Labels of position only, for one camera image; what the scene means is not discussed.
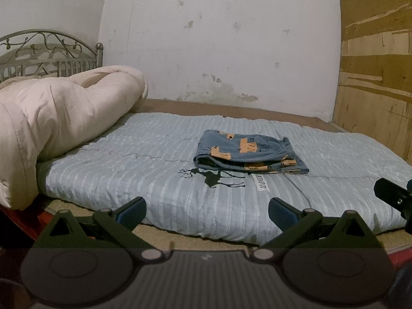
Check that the light blue striped blanket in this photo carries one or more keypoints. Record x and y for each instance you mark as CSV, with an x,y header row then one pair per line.
x,y
144,173

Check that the blue pants with orange print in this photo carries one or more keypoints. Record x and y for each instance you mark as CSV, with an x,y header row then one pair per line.
x,y
247,146

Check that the plywood board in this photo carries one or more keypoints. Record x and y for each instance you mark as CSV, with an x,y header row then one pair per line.
x,y
376,70

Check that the pale pink comforter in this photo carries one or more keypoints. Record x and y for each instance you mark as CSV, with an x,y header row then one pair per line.
x,y
58,112

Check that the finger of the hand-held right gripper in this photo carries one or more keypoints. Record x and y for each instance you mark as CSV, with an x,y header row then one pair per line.
x,y
391,194

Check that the grey metal headboard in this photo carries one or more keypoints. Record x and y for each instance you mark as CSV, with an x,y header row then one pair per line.
x,y
48,58

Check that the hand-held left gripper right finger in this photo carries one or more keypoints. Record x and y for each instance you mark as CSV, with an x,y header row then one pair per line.
x,y
280,213

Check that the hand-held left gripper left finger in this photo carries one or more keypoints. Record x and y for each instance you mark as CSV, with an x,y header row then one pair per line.
x,y
132,213

